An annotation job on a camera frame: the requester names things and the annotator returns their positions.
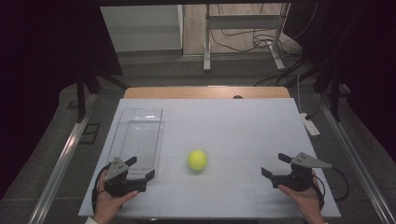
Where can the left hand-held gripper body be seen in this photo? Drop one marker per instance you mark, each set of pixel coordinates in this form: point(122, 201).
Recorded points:
point(116, 169)

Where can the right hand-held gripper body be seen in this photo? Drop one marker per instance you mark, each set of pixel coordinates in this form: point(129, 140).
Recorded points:
point(300, 179)

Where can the clear plastic container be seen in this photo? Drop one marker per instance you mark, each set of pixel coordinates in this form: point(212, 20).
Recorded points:
point(138, 137)

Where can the yellow tennis ball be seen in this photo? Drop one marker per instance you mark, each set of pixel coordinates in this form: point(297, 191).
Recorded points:
point(197, 160)

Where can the person's right hand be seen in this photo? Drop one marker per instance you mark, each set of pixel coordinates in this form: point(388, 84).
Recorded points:
point(309, 202)

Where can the person's left hand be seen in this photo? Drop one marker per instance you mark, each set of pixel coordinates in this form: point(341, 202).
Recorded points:
point(106, 205)

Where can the white power strip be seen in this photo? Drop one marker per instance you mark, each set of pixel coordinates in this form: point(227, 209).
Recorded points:
point(309, 125)

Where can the white board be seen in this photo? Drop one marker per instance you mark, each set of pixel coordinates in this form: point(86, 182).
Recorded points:
point(224, 130)

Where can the black table grommet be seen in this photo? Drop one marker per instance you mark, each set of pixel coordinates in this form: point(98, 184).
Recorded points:
point(237, 97)

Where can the black stand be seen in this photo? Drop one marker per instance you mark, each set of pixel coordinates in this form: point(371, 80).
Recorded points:
point(334, 96)
point(81, 99)

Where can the wooden table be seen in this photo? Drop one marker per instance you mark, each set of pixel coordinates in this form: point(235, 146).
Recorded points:
point(199, 92)

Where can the black curtain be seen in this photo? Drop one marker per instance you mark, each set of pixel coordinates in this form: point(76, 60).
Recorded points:
point(367, 62)
point(40, 77)

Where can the white cabinet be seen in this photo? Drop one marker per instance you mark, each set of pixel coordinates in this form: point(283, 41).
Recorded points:
point(140, 28)

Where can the aluminium rail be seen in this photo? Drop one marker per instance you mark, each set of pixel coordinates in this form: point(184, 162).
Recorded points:
point(62, 161)
point(358, 161)

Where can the grey metal desk frame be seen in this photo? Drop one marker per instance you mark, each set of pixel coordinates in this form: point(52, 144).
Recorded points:
point(243, 21)

